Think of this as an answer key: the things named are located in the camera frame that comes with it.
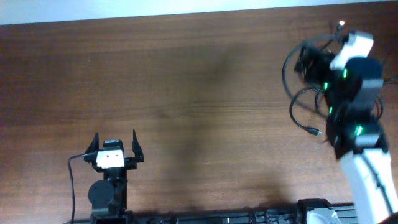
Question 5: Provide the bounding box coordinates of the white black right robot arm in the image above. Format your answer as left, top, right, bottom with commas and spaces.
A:
294, 45, 397, 223

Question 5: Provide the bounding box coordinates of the black cable bundle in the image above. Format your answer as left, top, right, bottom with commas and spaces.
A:
282, 20, 346, 137

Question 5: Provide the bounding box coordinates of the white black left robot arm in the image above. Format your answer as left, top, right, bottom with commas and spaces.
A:
84, 132, 144, 224

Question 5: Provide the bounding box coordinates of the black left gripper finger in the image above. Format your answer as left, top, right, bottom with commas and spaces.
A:
132, 130, 144, 162
85, 133, 100, 155

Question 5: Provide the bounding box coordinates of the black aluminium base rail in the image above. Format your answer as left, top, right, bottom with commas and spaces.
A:
88, 198, 359, 224

